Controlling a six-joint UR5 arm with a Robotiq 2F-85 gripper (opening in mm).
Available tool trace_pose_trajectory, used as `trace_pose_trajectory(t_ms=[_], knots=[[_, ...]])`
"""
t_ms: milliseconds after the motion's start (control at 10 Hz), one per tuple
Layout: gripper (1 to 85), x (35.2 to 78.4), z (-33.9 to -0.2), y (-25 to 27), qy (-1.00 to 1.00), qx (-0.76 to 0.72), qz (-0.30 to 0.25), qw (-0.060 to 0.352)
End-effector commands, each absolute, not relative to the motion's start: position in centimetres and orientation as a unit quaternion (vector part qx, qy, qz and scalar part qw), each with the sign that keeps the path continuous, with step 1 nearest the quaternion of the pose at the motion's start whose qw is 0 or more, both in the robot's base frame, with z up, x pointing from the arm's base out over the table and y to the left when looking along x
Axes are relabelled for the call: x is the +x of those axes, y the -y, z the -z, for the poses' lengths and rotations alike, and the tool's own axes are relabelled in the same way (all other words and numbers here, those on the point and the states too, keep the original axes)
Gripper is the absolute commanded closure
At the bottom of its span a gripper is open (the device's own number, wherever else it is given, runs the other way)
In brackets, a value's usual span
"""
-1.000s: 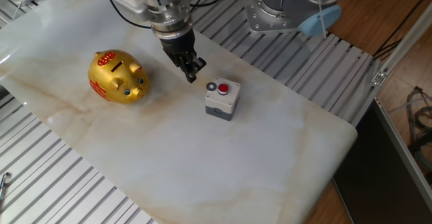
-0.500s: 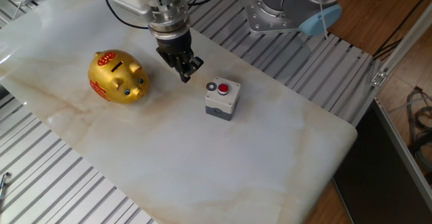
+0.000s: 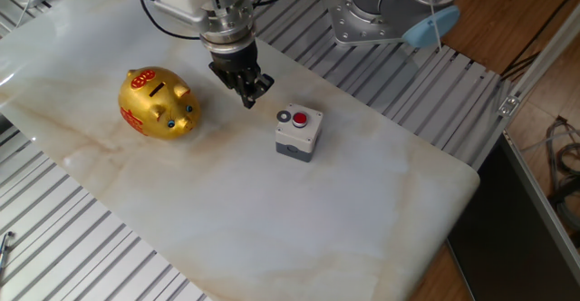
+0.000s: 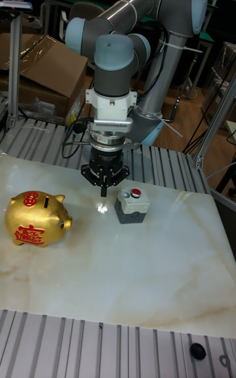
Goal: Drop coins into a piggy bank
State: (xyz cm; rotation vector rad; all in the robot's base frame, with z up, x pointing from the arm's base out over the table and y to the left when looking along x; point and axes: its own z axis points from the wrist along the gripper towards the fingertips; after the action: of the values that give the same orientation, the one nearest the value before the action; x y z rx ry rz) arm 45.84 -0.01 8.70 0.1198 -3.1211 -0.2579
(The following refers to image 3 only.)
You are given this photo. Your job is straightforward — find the aluminium frame leg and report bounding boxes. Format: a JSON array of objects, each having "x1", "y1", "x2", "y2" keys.
[{"x1": 500, "y1": 131, "x2": 580, "y2": 270}]

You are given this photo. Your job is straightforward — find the blue handled tool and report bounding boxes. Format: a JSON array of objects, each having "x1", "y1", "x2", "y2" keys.
[{"x1": 0, "y1": 230, "x2": 15, "y2": 275}]

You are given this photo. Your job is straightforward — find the white push button box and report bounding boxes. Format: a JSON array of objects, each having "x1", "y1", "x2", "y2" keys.
[{"x1": 275, "y1": 102, "x2": 324, "y2": 163}]

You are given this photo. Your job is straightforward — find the metal corner bracket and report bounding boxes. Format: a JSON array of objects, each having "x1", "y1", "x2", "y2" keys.
[{"x1": 497, "y1": 94, "x2": 521, "y2": 119}]

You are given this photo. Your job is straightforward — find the white zip tie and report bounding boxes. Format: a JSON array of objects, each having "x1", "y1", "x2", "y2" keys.
[{"x1": 427, "y1": 0, "x2": 443, "y2": 52}]

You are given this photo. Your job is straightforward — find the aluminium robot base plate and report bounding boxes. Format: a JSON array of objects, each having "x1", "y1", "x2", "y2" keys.
[{"x1": 324, "y1": 0, "x2": 422, "y2": 47}]

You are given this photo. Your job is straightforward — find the golden piggy bank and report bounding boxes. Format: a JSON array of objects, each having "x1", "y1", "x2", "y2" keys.
[{"x1": 118, "y1": 66, "x2": 202, "y2": 141}]

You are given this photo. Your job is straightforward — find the aluminium frame rail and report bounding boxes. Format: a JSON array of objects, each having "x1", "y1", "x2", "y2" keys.
[{"x1": 497, "y1": 5, "x2": 580, "y2": 119}]

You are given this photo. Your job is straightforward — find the grey cable bundle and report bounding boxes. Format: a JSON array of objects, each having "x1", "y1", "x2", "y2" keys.
[{"x1": 546, "y1": 115, "x2": 580, "y2": 234}]

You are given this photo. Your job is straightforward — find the white marble mat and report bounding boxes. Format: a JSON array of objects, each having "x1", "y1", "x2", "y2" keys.
[{"x1": 0, "y1": 0, "x2": 481, "y2": 301}]

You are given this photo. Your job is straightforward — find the black panel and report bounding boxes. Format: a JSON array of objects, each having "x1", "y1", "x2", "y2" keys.
[{"x1": 446, "y1": 132, "x2": 580, "y2": 301}]

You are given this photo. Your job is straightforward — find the black floor cables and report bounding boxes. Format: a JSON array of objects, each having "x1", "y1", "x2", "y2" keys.
[{"x1": 500, "y1": 0, "x2": 580, "y2": 78}]

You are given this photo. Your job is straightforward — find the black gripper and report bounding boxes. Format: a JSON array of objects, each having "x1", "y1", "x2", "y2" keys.
[{"x1": 208, "y1": 37, "x2": 276, "y2": 110}]

